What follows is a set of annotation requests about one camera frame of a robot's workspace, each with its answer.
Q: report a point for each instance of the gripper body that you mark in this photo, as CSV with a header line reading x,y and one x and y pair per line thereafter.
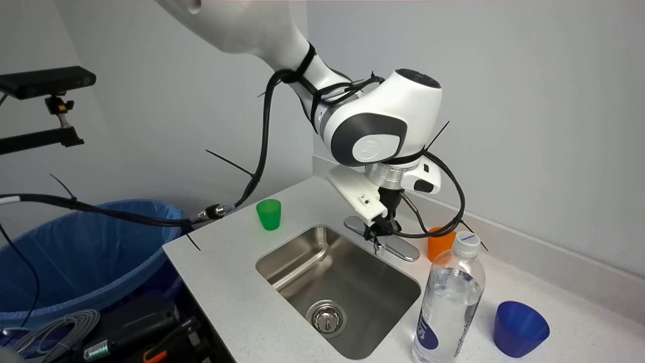
x,y
391,199

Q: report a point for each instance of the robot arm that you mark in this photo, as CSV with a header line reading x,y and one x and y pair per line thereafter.
x,y
282,35

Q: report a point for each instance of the chrome tap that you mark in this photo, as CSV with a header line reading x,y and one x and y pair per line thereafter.
x,y
403,247

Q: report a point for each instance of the orange plastic cup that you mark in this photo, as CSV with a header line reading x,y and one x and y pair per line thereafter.
x,y
439,244

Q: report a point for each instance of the steel sink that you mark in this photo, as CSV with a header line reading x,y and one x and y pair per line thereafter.
x,y
352,292

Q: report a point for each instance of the clear water bottle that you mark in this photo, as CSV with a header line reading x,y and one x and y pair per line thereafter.
x,y
448,302

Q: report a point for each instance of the green plastic cup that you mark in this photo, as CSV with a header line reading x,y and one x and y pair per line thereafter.
x,y
269,214

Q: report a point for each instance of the blue plastic cup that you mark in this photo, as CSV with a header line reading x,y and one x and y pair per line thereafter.
x,y
519,330

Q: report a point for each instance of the black clamp with orange trigger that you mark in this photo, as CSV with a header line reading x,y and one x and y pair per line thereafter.
x,y
176,343

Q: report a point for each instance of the black device with green label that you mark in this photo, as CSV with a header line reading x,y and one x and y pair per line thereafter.
x,y
126,330

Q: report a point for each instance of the bin with blue bag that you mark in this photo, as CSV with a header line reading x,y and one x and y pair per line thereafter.
x,y
85,257

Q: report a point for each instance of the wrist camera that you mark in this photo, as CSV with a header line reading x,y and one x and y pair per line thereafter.
x,y
355,191

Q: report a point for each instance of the camera on mount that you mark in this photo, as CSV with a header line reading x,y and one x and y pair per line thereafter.
x,y
48,80

